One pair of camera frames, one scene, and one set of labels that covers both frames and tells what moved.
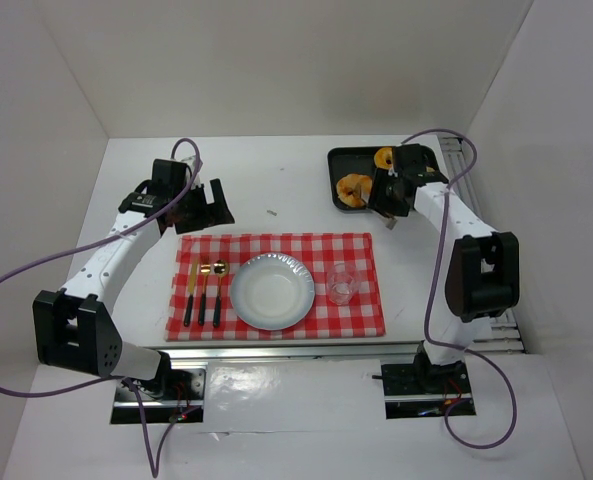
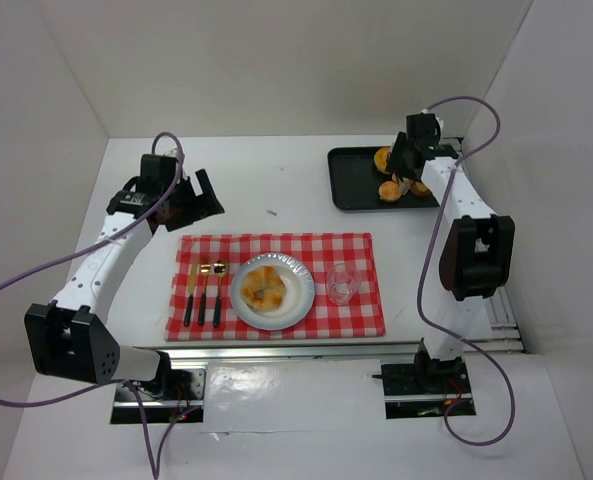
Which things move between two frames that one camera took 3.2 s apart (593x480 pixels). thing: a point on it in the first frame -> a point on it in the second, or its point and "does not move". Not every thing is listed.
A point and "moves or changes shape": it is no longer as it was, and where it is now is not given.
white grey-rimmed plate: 272,291 does not move
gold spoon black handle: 220,269 does not move
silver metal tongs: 389,221 moves or changes shape
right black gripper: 383,195 -> 400,163
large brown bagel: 354,190 -> 263,288
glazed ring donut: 383,157 does not move
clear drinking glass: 342,280 does not move
